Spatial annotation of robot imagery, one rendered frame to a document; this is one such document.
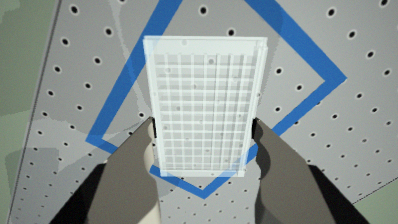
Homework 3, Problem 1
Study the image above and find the grey perforated base plate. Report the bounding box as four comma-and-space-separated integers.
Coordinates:
5, 0, 398, 224

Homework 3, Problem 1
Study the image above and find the blue tape outline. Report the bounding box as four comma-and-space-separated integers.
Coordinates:
85, 0, 347, 199

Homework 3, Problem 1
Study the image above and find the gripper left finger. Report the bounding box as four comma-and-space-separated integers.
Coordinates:
49, 116, 161, 224

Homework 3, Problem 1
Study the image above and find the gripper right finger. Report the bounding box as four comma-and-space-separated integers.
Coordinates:
251, 117, 370, 224

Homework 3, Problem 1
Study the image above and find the white well plate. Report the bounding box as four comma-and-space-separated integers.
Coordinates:
143, 36, 268, 177

